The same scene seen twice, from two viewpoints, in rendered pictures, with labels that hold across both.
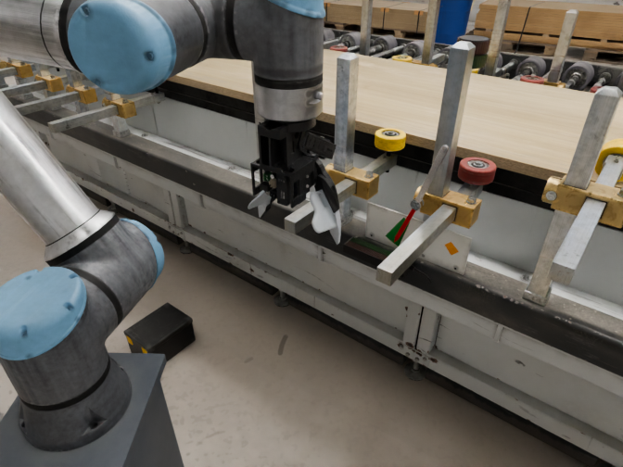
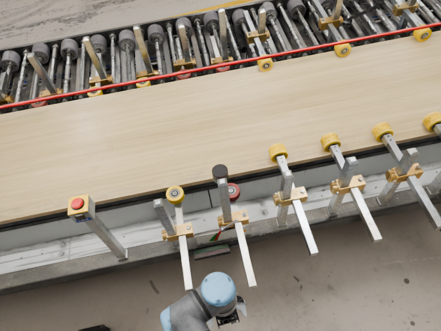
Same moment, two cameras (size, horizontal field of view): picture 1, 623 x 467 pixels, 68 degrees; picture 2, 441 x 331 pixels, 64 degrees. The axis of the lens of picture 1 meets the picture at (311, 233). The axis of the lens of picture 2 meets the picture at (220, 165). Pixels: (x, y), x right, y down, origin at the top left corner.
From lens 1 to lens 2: 101 cm
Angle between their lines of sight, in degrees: 36
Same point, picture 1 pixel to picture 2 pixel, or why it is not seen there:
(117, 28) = not seen: outside the picture
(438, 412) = not seen: hidden behind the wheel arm
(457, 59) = (223, 188)
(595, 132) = (289, 186)
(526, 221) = (252, 186)
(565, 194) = (284, 202)
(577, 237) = (307, 232)
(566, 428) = not seen: hidden behind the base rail
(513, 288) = (271, 225)
